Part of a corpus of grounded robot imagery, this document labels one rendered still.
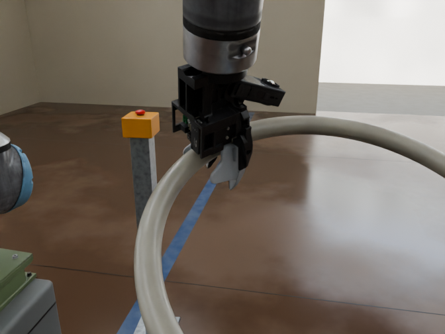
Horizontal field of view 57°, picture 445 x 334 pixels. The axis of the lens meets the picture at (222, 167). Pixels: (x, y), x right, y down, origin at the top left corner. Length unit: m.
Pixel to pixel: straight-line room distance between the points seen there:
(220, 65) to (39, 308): 0.77
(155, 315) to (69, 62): 7.22
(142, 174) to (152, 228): 1.23
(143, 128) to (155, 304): 1.24
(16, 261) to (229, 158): 0.65
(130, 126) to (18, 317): 0.86
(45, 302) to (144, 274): 0.67
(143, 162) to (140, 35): 5.37
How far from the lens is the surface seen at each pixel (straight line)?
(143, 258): 0.45
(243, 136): 0.56
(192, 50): 0.48
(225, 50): 0.47
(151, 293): 0.43
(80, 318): 2.34
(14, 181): 0.99
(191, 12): 0.46
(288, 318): 2.25
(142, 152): 1.67
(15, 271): 1.06
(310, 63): 6.48
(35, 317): 1.07
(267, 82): 0.60
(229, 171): 0.59
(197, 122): 0.52
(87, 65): 7.41
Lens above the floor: 1.45
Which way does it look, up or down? 20 degrees down
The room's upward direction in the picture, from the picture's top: straight up
